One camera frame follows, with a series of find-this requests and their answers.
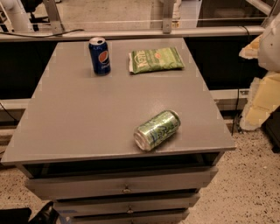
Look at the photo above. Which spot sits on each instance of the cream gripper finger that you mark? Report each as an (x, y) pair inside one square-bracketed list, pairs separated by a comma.
[(263, 100), (250, 51)]

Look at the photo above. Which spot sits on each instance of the blue pepsi can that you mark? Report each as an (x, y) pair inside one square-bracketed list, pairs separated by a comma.
[(99, 52)]

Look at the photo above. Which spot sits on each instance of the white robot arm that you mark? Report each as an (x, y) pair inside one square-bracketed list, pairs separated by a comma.
[(269, 48)]

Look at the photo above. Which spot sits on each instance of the green soda can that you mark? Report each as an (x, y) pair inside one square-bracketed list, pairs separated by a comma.
[(152, 133)]

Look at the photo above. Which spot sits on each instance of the green chip bag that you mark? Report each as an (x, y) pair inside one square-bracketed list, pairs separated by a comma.
[(153, 60)]

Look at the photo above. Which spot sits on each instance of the top grey drawer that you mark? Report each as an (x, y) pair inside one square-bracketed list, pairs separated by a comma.
[(77, 187)]

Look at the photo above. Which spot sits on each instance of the grey drawer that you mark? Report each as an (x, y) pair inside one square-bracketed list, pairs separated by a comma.
[(151, 217), (127, 205), (77, 187)]

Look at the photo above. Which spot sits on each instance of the bottom grey drawer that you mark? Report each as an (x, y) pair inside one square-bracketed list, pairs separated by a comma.
[(151, 217)]

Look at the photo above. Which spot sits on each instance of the grey drawer cabinet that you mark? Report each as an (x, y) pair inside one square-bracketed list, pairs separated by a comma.
[(79, 124)]

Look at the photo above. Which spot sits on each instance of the middle grey drawer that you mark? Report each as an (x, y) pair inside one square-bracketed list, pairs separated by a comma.
[(127, 205)]

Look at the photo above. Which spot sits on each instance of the black object bottom left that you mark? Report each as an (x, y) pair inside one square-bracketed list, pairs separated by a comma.
[(46, 215)]

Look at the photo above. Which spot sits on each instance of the grey metal rail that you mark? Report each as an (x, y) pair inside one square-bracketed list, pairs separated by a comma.
[(136, 34)]

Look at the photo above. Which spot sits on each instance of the metal bracket post left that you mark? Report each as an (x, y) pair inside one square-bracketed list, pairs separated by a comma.
[(54, 16)]

